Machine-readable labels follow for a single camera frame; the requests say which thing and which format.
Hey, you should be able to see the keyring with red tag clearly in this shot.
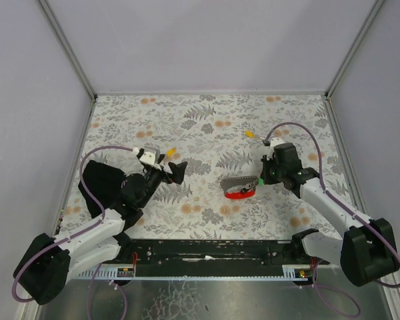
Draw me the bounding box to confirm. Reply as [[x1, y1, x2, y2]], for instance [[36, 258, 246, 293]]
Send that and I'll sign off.
[[220, 176, 259, 200]]

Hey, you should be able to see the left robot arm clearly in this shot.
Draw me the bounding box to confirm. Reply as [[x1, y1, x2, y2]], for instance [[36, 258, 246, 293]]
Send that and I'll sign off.
[[13, 161, 187, 305]]

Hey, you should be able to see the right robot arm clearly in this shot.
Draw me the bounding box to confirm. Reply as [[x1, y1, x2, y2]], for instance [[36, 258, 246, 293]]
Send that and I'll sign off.
[[261, 138, 400, 287]]

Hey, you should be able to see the left key with yellow tag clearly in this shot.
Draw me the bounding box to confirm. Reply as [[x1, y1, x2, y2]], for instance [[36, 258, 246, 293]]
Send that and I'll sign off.
[[165, 147, 177, 159]]

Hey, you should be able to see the key with yellow tag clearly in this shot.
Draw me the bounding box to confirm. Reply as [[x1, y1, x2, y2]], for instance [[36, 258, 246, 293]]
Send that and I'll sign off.
[[165, 147, 177, 159], [245, 130, 263, 140]]

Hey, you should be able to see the black cloth bag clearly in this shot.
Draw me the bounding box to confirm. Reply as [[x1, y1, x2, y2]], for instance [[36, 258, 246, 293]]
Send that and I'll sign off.
[[83, 160, 126, 209]]

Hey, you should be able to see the right key with yellow tag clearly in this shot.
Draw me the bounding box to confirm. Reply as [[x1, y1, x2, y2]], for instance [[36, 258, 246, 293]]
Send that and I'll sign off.
[[245, 130, 263, 140]]

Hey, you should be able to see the floral mat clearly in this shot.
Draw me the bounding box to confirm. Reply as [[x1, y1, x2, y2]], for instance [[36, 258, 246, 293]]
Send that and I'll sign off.
[[81, 95, 351, 239]]

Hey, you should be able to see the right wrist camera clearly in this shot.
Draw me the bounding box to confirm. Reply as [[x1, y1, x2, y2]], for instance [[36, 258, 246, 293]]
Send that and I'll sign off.
[[263, 137, 285, 160]]

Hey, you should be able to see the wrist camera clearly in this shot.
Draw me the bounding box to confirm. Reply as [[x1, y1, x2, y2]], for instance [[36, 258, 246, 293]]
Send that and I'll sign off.
[[137, 147, 165, 167], [263, 137, 285, 160]]

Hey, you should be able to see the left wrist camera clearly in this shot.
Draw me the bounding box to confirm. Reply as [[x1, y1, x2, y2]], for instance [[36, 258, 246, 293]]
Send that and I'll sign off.
[[137, 147, 165, 167]]

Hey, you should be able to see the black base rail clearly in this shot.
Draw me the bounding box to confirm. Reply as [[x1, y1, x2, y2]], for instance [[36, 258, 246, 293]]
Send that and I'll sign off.
[[99, 233, 331, 284]]

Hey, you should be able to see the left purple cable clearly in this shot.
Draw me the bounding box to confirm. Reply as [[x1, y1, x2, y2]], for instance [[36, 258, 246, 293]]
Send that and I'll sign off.
[[11, 145, 141, 320]]

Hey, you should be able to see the aluminium frame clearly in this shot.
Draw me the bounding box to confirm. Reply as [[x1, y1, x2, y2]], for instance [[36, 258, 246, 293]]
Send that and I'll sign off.
[[19, 0, 400, 320]]

